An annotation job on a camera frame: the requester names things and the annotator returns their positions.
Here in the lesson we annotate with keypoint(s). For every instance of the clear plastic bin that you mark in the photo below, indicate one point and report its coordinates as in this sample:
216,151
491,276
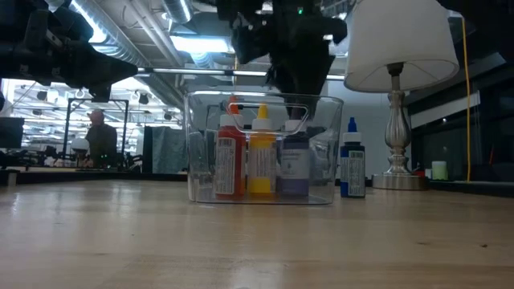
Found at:
201,160

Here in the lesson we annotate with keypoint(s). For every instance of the person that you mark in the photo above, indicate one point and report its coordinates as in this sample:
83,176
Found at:
102,140

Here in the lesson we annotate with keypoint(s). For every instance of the narrow silver spiral air duct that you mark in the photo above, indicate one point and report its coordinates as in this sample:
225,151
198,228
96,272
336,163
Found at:
178,10

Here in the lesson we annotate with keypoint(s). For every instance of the dark grey partition panel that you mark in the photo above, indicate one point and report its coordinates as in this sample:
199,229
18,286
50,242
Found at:
160,152

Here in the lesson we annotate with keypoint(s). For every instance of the large blue food coloring bottle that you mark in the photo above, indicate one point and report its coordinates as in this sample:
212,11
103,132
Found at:
352,168

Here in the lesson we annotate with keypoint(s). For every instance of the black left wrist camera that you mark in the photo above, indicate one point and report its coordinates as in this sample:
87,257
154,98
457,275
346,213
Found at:
60,24

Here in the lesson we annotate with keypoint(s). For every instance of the white dome object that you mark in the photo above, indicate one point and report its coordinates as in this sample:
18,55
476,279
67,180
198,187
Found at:
79,143

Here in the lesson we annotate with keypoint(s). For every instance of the large yellow food coloring bottle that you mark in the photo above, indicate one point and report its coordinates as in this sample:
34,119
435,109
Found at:
262,176

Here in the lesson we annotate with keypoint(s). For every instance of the large orange-red food coloring bottle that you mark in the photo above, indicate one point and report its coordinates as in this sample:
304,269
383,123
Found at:
235,168

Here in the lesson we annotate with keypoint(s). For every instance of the long ceiling light bar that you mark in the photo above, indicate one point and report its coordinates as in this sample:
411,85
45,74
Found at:
188,71

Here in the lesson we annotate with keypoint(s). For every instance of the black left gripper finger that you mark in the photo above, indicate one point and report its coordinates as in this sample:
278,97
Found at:
112,62
112,77

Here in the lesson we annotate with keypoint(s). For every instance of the black background rig frame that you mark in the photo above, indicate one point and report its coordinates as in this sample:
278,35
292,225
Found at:
120,100

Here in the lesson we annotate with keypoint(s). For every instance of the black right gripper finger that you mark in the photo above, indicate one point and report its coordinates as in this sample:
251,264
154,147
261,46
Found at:
305,80

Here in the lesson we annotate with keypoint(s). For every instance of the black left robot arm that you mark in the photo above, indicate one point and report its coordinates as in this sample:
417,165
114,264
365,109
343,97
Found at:
12,24

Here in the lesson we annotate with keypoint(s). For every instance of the black monitor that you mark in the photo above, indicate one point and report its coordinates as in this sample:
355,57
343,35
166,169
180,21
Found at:
10,132

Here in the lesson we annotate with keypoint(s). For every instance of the silver table lamp white shade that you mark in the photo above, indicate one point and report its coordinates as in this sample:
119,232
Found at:
401,40

